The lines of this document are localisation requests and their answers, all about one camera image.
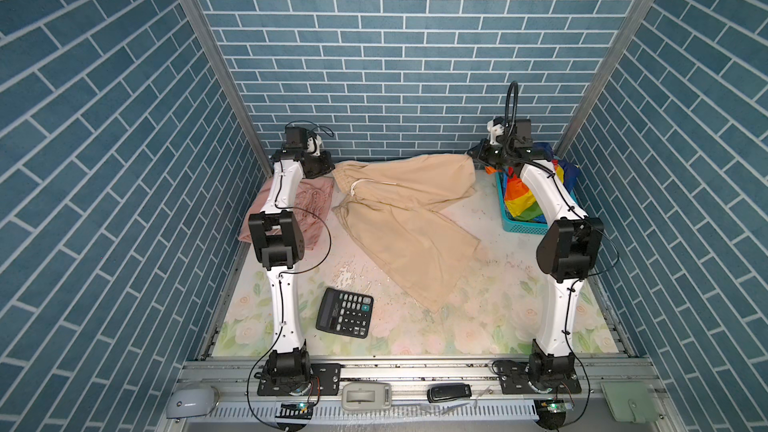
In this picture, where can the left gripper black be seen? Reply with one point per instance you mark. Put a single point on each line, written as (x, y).
(325, 164)

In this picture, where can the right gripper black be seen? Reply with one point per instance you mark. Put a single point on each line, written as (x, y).
(479, 156)

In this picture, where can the pink shorts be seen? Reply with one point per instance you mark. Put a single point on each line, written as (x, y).
(313, 203)

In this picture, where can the beige shorts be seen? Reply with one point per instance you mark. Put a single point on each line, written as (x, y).
(393, 212)

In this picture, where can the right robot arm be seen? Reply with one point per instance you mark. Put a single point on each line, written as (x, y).
(566, 255)

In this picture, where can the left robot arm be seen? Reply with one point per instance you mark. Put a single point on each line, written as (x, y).
(279, 246)

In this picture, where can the multicolour cloth in basket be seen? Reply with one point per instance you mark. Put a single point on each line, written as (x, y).
(518, 201)

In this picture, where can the teal plastic basket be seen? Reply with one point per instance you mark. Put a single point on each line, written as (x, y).
(522, 225)

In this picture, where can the black desk calculator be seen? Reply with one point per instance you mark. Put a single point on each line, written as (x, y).
(345, 313)

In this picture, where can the beige plastic holder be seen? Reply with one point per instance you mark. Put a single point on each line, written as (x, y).
(370, 396)

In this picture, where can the left circuit board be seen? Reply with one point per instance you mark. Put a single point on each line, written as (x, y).
(294, 411)

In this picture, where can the circuit board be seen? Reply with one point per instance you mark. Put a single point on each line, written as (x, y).
(552, 406)
(294, 411)

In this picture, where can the black car key fob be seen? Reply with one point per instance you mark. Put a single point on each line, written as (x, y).
(448, 392)

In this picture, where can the right circuit board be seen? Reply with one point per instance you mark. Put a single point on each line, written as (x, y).
(552, 406)

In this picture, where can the grey computer mouse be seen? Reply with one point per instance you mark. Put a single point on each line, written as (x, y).
(190, 402)

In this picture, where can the green leather wallet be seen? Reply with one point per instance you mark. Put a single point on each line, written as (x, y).
(630, 402)

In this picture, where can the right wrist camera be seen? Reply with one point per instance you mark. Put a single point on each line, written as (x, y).
(519, 134)

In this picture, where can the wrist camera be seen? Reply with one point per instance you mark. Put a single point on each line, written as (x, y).
(519, 134)
(299, 139)

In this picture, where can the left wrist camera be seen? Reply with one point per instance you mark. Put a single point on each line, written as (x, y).
(299, 139)

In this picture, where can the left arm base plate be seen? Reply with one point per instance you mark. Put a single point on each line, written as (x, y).
(323, 379)

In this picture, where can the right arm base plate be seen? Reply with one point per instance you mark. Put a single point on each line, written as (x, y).
(515, 378)

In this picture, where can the aluminium front rail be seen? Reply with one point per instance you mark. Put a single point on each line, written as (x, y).
(410, 377)

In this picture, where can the white slotted cable duct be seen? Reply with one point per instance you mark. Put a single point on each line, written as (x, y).
(332, 413)

